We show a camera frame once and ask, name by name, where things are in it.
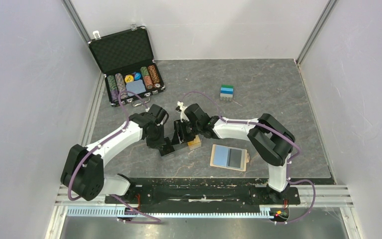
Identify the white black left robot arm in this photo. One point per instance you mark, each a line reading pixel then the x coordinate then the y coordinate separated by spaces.
pixel 83 172

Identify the blue green block stack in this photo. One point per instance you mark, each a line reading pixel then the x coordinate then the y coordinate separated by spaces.
pixel 226 92

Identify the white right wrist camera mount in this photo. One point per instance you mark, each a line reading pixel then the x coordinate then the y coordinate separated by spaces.
pixel 181 109

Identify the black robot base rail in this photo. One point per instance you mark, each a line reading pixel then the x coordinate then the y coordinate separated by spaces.
pixel 206 195

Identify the black VIP credit card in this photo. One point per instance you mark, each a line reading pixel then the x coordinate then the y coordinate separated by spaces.
pixel 236 158

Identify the clear acrylic card tray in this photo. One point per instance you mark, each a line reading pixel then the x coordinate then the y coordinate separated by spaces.
pixel 179 149

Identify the black poker chip case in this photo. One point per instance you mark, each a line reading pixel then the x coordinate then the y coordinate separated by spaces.
pixel 127 62

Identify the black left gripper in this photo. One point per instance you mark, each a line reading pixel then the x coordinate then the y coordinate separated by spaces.
pixel 158 143

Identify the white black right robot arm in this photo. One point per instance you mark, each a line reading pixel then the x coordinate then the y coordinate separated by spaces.
pixel 273 142

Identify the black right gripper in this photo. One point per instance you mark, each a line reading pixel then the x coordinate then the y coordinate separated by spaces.
pixel 179 136

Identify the white toothed cable rail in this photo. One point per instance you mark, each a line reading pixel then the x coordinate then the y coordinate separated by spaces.
pixel 122 212

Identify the black VIP card stack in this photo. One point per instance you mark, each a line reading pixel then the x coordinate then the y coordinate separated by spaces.
pixel 166 148

